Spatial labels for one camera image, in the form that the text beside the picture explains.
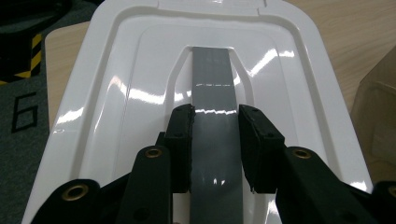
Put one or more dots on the clear plastic storage box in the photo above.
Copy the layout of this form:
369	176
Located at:
378	109

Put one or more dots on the white box lid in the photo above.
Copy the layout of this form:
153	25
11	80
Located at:
149	77

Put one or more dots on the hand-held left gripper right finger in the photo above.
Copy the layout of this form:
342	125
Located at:
258	149

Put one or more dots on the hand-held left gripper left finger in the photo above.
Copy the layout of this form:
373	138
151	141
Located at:
182	146

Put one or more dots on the black stand base striped tape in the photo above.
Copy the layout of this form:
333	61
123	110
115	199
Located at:
18	53

